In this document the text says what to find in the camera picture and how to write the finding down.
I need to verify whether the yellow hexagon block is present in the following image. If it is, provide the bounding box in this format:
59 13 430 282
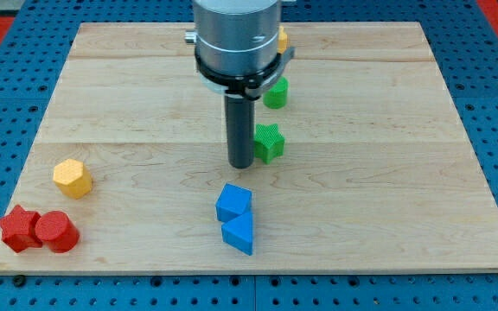
53 159 93 199

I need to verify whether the blue triangle block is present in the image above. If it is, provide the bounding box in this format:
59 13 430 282
221 212 253 256

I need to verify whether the red star block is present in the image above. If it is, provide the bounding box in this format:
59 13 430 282
0 205 42 253

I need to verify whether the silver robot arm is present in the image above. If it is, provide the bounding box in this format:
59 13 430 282
185 0 295 168

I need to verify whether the wooden board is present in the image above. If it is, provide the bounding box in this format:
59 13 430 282
0 22 498 276

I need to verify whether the red cylinder block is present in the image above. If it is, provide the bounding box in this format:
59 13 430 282
35 211 80 253

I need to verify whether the yellow block behind arm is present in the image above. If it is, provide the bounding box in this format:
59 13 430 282
278 25 289 54

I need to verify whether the blue cube block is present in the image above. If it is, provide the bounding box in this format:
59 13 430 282
215 183 252 222

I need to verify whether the green cylinder block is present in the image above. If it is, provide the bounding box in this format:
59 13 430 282
263 77 289 109

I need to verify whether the green star block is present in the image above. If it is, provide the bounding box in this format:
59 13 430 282
254 124 285 164

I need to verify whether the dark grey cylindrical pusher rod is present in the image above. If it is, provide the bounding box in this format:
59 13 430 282
224 97 254 168

